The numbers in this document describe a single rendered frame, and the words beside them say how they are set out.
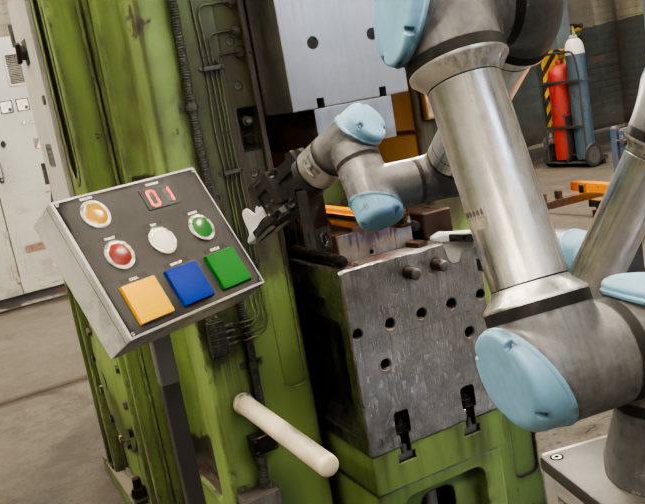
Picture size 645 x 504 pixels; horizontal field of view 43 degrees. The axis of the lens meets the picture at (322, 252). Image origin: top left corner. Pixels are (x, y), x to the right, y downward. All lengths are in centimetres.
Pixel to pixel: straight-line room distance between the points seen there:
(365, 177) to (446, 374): 84
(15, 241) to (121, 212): 542
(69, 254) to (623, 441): 93
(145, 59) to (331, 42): 40
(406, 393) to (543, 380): 112
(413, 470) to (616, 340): 118
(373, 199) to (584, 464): 48
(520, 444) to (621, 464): 148
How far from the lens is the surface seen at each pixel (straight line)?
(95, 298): 144
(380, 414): 192
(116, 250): 147
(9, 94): 693
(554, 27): 104
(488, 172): 89
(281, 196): 140
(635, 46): 1118
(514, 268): 88
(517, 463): 249
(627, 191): 123
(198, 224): 159
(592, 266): 125
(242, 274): 158
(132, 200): 155
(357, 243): 187
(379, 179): 125
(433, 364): 196
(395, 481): 200
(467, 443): 209
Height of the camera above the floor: 132
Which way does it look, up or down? 11 degrees down
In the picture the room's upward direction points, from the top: 10 degrees counter-clockwise
